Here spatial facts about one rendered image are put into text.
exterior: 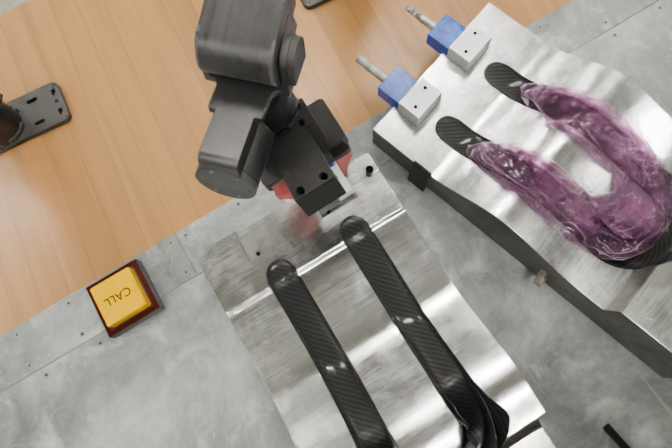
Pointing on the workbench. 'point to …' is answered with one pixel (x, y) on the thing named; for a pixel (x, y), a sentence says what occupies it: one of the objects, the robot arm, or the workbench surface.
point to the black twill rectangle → (419, 176)
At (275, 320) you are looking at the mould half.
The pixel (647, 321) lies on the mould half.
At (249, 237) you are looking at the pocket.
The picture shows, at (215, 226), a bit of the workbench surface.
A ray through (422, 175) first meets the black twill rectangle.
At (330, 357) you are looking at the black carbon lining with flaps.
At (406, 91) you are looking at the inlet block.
